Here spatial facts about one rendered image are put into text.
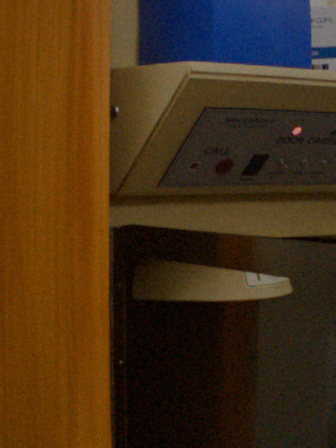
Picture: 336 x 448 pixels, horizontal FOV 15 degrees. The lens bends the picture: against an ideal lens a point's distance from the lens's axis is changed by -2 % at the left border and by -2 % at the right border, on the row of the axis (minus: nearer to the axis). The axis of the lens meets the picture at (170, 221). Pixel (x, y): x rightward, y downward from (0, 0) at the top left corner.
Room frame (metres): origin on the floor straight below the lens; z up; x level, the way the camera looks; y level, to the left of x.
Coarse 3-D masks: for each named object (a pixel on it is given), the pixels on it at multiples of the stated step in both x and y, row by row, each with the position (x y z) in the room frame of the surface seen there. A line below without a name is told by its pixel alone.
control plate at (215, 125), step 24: (216, 120) 1.00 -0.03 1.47; (240, 120) 1.01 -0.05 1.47; (264, 120) 1.03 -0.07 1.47; (288, 120) 1.04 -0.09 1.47; (312, 120) 1.06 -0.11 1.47; (192, 144) 1.01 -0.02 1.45; (216, 144) 1.02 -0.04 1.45; (240, 144) 1.04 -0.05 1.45; (264, 144) 1.05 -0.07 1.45; (288, 144) 1.07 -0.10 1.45; (312, 144) 1.08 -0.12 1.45; (168, 168) 1.02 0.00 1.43; (240, 168) 1.06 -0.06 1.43; (264, 168) 1.08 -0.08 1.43; (288, 168) 1.09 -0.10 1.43; (312, 168) 1.11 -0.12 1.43
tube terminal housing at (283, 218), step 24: (120, 0) 1.05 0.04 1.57; (120, 24) 1.05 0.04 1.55; (120, 48) 1.05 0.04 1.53; (120, 216) 1.05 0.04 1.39; (144, 216) 1.06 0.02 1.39; (168, 216) 1.08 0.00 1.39; (192, 216) 1.09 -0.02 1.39; (216, 216) 1.11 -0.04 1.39; (240, 216) 1.12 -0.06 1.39; (264, 216) 1.14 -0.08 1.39; (288, 216) 1.16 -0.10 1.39; (312, 216) 1.17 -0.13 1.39
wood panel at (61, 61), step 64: (0, 0) 1.01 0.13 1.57; (64, 0) 0.93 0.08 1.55; (0, 64) 1.01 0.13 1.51; (64, 64) 0.93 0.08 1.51; (0, 128) 1.01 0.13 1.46; (64, 128) 0.93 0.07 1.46; (0, 192) 1.00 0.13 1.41; (64, 192) 0.93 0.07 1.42; (0, 256) 1.01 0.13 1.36; (64, 256) 0.93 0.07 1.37; (0, 320) 1.01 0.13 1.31; (64, 320) 0.93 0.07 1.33; (0, 384) 1.01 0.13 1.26; (64, 384) 0.93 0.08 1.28
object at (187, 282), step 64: (128, 256) 1.01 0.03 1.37; (192, 256) 0.92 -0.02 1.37; (256, 256) 0.85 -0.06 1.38; (320, 256) 0.79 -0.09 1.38; (128, 320) 1.01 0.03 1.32; (192, 320) 0.92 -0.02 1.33; (256, 320) 0.85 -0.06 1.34; (320, 320) 0.79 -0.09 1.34; (128, 384) 1.01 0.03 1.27; (192, 384) 0.92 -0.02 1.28; (256, 384) 0.85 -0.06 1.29; (320, 384) 0.79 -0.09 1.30
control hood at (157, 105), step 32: (160, 64) 0.98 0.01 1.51; (192, 64) 0.95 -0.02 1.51; (224, 64) 0.97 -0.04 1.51; (128, 96) 1.01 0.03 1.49; (160, 96) 0.97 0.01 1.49; (192, 96) 0.97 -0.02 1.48; (224, 96) 0.98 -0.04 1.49; (256, 96) 1.00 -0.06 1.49; (288, 96) 1.02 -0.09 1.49; (320, 96) 1.04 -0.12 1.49; (128, 128) 1.01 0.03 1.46; (160, 128) 0.98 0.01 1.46; (128, 160) 1.01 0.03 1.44; (160, 160) 1.01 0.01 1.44; (128, 192) 1.02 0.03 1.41; (160, 192) 1.04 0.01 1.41; (192, 192) 1.06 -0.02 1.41; (224, 192) 1.08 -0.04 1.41; (256, 192) 1.10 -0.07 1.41; (288, 192) 1.13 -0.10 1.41; (320, 192) 1.15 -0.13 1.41
